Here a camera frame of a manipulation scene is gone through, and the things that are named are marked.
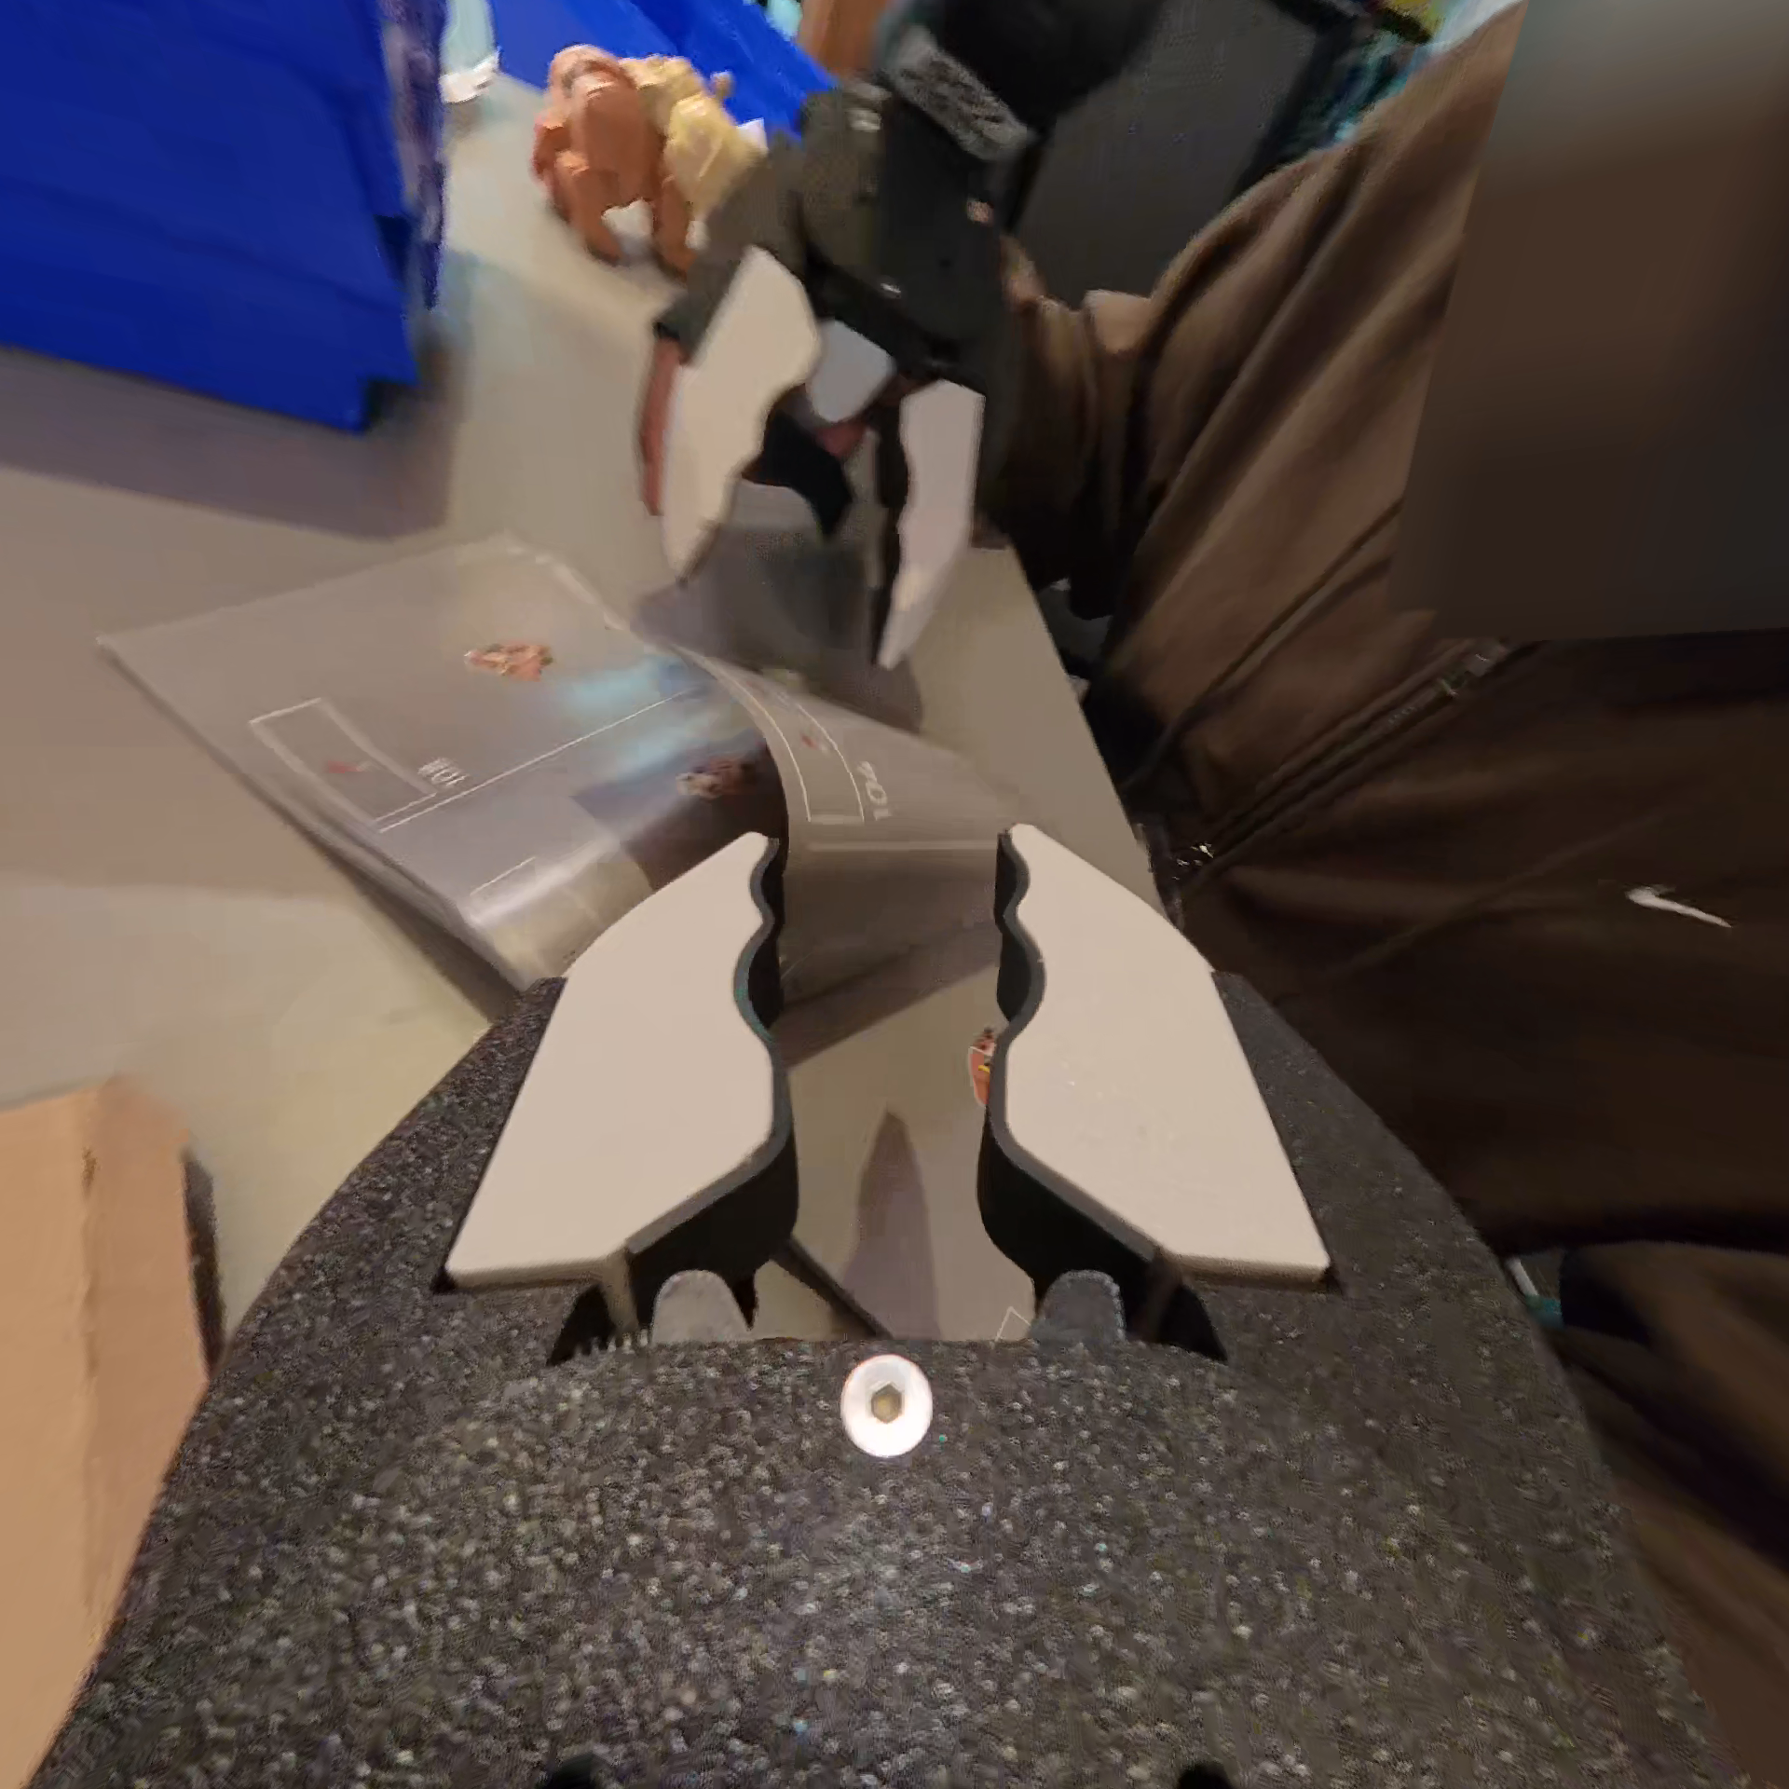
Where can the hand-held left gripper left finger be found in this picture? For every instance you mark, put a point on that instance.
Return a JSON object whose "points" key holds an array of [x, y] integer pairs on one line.
{"points": [[630, 1118]]}

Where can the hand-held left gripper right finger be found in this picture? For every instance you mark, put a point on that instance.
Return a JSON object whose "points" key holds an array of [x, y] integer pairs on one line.
{"points": [[1162, 1118]]}

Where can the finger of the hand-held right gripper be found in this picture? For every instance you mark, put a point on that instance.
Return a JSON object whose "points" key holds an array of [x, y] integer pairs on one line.
{"points": [[938, 502], [728, 391]]}

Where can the tan brown brick toy figure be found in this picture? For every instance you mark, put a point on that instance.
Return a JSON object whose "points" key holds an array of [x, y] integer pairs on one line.
{"points": [[601, 141]]}

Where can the grey instruction booklet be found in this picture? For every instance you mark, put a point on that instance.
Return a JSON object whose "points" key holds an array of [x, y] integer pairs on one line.
{"points": [[448, 727]]}

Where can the person's right forearm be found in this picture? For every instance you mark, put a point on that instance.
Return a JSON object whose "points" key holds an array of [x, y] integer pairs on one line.
{"points": [[1175, 391]]}

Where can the small blue storage bin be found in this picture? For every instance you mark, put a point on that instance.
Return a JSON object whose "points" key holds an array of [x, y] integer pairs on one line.
{"points": [[699, 35]]}

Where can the person's brown jacket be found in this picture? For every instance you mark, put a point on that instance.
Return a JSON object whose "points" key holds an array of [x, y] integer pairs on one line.
{"points": [[1455, 922]]}

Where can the brown cardboard box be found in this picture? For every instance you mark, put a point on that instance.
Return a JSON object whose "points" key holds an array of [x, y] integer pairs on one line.
{"points": [[86, 1455]]}

